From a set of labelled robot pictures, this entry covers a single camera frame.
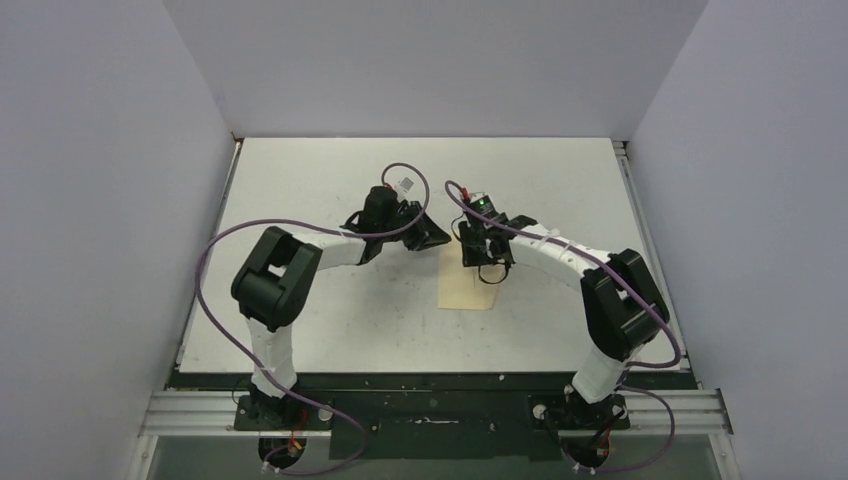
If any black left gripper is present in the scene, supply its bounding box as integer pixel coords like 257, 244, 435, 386
379, 201, 450, 252

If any cream paper envelope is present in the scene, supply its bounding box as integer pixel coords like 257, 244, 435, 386
437, 242, 498, 311

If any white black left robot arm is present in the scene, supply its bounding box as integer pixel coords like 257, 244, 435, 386
231, 186, 451, 431

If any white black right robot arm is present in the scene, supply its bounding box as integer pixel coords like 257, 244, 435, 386
457, 215, 669, 429

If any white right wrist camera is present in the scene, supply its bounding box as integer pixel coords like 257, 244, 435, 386
467, 192, 498, 218

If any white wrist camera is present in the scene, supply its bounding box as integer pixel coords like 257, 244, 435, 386
392, 177, 416, 201
467, 192, 498, 218

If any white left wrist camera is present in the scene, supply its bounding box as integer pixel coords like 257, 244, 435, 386
392, 177, 416, 201

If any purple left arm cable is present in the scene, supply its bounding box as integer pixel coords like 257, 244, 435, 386
193, 162, 432, 477

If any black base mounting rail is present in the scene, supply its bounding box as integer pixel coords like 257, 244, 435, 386
142, 371, 726, 474

